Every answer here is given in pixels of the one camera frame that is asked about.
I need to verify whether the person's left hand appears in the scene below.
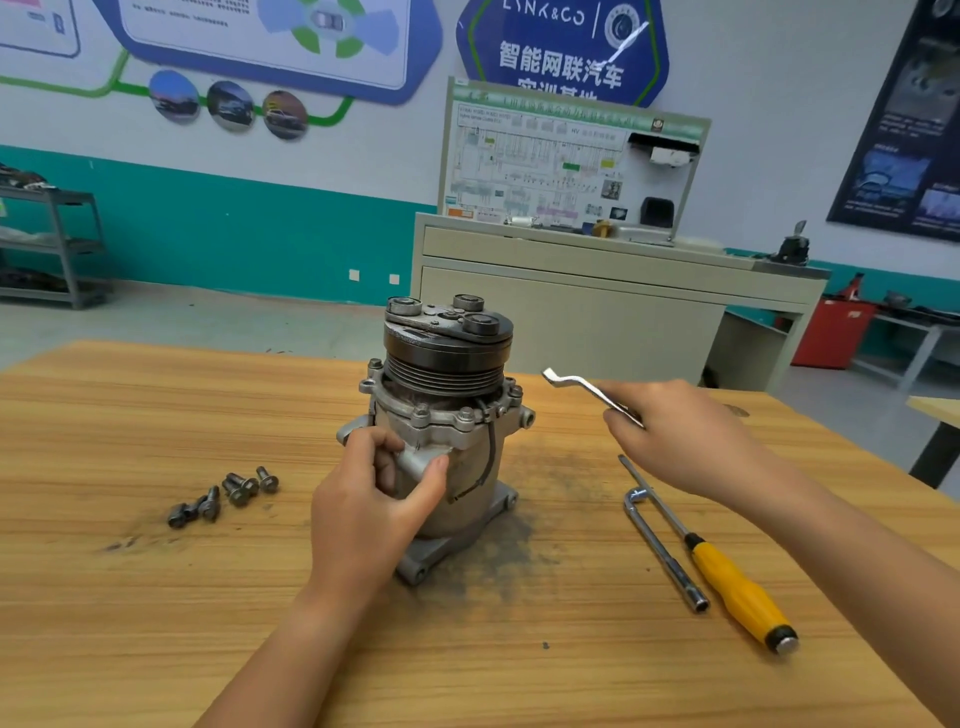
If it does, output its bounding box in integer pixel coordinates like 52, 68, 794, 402
304, 426, 453, 605

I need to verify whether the person's right hand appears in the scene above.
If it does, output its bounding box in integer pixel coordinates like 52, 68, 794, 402
601, 378, 770, 515

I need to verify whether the silver combination wrench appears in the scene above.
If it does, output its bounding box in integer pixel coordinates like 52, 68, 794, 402
541, 366, 650, 432

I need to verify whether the grey metal compressor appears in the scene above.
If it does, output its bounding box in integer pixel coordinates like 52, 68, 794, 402
336, 294, 537, 588

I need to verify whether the person's right forearm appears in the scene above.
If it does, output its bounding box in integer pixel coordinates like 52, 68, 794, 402
735, 472, 960, 728

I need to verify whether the silver L-shaped socket wrench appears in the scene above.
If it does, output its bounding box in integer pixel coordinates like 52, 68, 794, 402
624, 487, 713, 615

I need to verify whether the beige workbench cabinet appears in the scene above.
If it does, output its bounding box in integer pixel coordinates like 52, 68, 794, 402
411, 213, 831, 392

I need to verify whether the red cabinet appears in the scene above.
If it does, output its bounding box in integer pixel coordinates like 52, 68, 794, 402
790, 297, 881, 371

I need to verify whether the small black device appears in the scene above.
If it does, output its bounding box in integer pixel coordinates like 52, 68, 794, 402
771, 220, 813, 267

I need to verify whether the wooden side table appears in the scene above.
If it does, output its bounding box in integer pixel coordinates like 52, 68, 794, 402
906, 396, 960, 491

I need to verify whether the white wiring display board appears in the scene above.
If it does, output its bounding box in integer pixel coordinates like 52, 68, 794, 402
438, 78, 713, 242

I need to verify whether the grey metal shelf cart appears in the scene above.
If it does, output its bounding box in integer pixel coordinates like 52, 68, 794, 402
0, 168, 111, 311

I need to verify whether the blue rounded infographic panel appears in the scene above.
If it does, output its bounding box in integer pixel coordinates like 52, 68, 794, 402
93, 0, 446, 107

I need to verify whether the yellow handled screwdriver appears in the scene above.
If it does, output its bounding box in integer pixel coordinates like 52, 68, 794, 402
619, 454, 801, 657

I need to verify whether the dark wall poster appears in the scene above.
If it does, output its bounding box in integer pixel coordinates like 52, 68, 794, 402
826, 0, 960, 243

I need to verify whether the round photo wall decal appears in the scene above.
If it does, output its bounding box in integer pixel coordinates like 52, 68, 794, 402
205, 79, 257, 132
147, 69, 203, 125
261, 90, 311, 141

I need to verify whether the blue hexagon wall sign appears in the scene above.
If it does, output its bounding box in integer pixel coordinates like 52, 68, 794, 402
456, 0, 672, 108

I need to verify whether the white infographic wall panel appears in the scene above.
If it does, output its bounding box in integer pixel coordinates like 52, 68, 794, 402
0, 0, 81, 60

